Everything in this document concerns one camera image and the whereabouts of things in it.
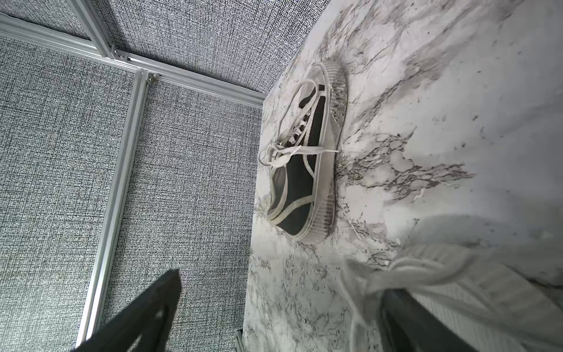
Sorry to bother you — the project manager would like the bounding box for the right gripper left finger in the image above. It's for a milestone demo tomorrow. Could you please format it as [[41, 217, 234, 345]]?
[[75, 269, 182, 352]]

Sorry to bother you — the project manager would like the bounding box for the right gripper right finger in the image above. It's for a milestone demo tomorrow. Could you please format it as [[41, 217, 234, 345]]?
[[378, 290, 475, 351]]

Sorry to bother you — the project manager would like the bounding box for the black canvas sneaker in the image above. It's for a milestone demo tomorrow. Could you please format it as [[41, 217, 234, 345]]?
[[340, 240, 562, 351], [259, 61, 347, 244]]

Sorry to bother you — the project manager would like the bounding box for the aluminium enclosure frame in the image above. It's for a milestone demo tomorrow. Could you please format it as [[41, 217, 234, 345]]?
[[1, 1, 265, 347]]

